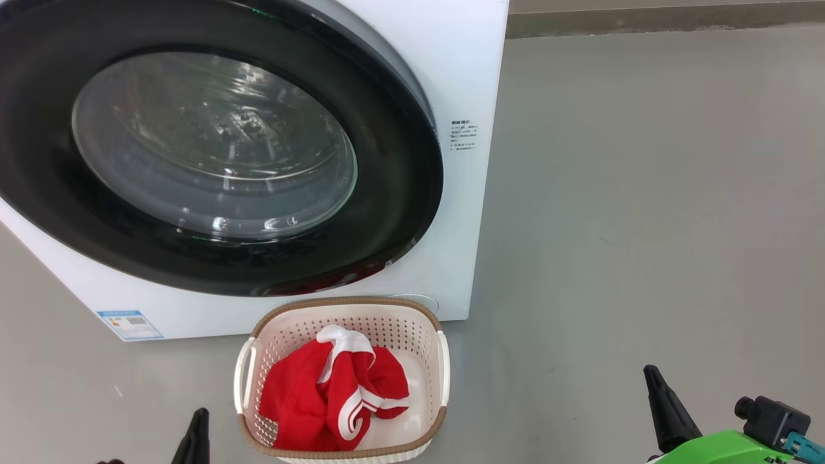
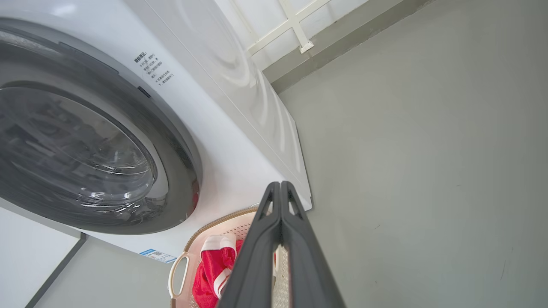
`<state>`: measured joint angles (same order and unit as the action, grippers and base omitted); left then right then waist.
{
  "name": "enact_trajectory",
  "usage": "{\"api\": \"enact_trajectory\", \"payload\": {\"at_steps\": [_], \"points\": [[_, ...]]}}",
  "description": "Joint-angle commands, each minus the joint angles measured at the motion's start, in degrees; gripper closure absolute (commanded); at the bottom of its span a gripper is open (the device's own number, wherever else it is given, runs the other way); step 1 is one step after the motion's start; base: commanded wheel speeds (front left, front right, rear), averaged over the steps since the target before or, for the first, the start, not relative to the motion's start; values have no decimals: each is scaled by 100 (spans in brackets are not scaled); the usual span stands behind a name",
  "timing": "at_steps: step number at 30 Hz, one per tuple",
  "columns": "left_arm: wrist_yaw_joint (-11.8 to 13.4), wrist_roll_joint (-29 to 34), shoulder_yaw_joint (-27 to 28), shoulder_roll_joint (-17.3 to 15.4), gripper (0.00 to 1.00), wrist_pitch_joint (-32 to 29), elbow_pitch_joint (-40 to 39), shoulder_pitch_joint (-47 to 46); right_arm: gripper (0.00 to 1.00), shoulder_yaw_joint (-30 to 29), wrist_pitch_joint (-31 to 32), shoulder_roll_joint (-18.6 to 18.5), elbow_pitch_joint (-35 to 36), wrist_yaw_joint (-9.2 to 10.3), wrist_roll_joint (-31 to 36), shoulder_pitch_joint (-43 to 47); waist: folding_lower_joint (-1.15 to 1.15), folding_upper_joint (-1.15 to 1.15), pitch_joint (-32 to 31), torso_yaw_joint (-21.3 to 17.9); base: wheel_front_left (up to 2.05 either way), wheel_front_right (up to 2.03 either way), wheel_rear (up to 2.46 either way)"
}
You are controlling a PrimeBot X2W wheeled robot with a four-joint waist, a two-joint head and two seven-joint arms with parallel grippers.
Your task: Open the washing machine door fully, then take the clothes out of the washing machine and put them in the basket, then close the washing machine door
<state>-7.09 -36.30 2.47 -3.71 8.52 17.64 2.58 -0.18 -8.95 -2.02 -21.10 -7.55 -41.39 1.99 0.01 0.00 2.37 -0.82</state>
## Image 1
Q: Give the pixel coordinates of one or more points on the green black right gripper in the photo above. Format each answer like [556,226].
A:
[722,451]

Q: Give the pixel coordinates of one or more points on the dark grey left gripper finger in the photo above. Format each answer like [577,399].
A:
[195,444]

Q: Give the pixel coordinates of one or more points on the red and white garment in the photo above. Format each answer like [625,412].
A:
[303,399]

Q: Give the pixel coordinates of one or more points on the glass washing machine door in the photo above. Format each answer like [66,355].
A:
[213,142]

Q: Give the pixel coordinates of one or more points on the cream perforated laundry basket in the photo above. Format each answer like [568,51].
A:
[412,335]

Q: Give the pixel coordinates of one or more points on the white front-load washing machine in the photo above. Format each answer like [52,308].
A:
[464,77]

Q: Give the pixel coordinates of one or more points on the blue energy label sticker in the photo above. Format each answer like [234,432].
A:
[131,325]

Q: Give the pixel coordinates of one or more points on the round white filter cover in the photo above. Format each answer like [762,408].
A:
[422,301]

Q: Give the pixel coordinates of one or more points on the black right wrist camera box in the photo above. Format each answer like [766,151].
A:
[773,422]

